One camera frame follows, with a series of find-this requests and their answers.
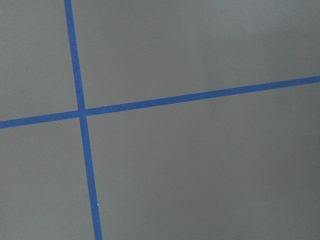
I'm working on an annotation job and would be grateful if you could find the blue tape line lengthwise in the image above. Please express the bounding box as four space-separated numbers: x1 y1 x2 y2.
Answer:
64 0 103 240

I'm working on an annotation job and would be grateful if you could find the blue tape line crosswise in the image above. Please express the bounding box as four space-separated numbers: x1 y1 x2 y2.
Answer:
0 76 320 129

